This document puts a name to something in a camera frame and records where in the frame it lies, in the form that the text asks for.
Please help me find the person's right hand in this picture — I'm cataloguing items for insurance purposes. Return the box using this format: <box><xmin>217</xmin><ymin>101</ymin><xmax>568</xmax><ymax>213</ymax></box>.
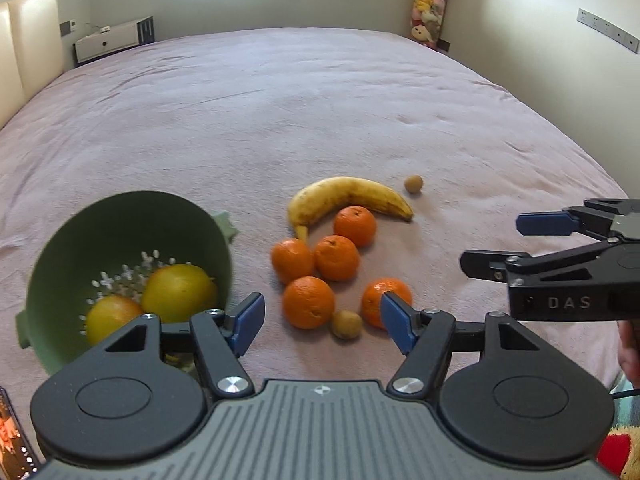
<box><xmin>617</xmin><ymin>320</ymin><xmax>640</xmax><ymax>377</ymax></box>

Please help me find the yellow banana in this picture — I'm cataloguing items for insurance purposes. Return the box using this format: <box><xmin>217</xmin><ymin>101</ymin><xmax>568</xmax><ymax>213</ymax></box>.
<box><xmin>287</xmin><ymin>176</ymin><xmax>415</xmax><ymax>244</ymax></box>

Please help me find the red yellow plush toy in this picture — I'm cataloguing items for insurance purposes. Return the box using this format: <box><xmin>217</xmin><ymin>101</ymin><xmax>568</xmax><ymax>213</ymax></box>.
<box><xmin>597</xmin><ymin>426</ymin><xmax>640</xmax><ymax>480</ymax></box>

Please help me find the orange tangerine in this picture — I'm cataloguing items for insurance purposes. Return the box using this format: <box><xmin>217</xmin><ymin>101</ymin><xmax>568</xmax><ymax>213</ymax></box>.
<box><xmin>282</xmin><ymin>276</ymin><xmax>336</xmax><ymax>331</ymax></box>
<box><xmin>270</xmin><ymin>238</ymin><xmax>316</xmax><ymax>285</ymax></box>
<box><xmin>314</xmin><ymin>235</ymin><xmax>361</xmax><ymax>282</ymax></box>
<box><xmin>333</xmin><ymin>205</ymin><xmax>378</xmax><ymax>249</ymax></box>
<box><xmin>360</xmin><ymin>277</ymin><xmax>414</xmax><ymax>330</ymax></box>

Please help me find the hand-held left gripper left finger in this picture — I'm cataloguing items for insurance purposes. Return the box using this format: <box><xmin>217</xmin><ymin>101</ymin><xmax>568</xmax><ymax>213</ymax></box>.
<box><xmin>98</xmin><ymin>292</ymin><xmax>266</xmax><ymax>401</ymax></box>

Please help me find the small yellow citrus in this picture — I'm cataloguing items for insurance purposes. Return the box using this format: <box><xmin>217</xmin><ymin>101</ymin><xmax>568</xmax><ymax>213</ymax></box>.
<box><xmin>85</xmin><ymin>295</ymin><xmax>146</xmax><ymax>346</ymax></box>

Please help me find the pink bed blanket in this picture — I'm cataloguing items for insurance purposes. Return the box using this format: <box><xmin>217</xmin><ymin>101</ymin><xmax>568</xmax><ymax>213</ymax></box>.
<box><xmin>0</xmin><ymin>27</ymin><xmax>632</xmax><ymax>480</ymax></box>

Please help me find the white wall socket strip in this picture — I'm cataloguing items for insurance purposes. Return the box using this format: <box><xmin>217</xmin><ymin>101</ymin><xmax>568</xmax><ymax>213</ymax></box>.
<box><xmin>576</xmin><ymin>8</ymin><xmax>640</xmax><ymax>55</ymax></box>

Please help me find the green colander bowl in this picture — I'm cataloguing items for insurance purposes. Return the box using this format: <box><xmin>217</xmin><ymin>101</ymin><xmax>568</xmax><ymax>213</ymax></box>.
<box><xmin>15</xmin><ymin>190</ymin><xmax>241</xmax><ymax>377</ymax></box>

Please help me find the white nightstand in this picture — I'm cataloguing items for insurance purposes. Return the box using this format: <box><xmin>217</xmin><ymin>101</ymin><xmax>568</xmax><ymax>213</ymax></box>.
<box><xmin>73</xmin><ymin>16</ymin><xmax>156</xmax><ymax>67</ymax></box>

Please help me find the cream padded headboard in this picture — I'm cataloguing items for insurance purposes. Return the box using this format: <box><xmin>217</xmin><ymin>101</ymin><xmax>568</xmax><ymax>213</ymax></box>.
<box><xmin>0</xmin><ymin>0</ymin><xmax>64</xmax><ymax>130</ymax></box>

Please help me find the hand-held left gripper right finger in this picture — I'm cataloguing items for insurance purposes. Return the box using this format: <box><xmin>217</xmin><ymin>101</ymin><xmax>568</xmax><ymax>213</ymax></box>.
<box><xmin>380</xmin><ymin>291</ymin><xmax>544</xmax><ymax>401</ymax></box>

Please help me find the hanging plush toy column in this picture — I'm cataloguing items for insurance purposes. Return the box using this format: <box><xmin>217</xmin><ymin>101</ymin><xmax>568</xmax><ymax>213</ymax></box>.
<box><xmin>410</xmin><ymin>0</ymin><xmax>454</xmax><ymax>51</ymax></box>

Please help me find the smartphone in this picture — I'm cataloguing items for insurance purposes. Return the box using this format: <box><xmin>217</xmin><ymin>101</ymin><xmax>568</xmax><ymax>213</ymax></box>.
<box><xmin>0</xmin><ymin>387</ymin><xmax>41</xmax><ymax>479</ymax></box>

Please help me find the large yellow citrus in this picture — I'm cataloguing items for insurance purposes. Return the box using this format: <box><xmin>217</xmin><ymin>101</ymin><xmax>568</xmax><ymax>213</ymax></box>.
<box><xmin>141</xmin><ymin>264</ymin><xmax>219</xmax><ymax>324</ymax></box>

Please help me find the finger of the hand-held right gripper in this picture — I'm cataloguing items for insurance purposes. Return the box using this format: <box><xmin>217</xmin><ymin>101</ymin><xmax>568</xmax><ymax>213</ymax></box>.
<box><xmin>459</xmin><ymin>238</ymin><xmax>640</xmax><ymax>286</ymax></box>
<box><xmin>516</xmin><ymin>198</ymin><xmax>640</xmax><ymax>241</ymax></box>

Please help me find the oval brown kiwi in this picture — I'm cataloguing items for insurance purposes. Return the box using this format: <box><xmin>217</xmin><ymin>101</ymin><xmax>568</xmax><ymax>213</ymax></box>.
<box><xmin>330</xmin><ymin>309</ymin><xmax>364</xmax><ymax>340</ymax></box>

